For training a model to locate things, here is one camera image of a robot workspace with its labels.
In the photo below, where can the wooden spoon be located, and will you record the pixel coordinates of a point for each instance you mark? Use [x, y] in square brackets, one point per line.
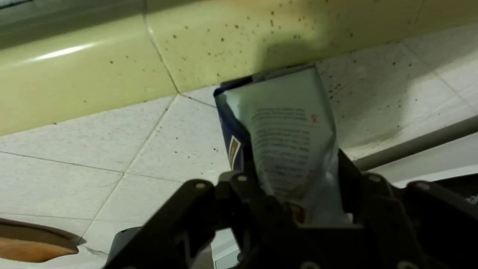
[31, 246]

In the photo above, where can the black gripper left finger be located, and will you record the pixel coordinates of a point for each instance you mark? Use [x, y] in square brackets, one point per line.
[210, 224]

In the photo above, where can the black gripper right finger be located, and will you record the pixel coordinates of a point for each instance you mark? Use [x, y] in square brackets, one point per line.
[409, 224]

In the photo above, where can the blue and white packet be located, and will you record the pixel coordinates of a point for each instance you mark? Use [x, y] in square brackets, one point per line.
[285, 128]

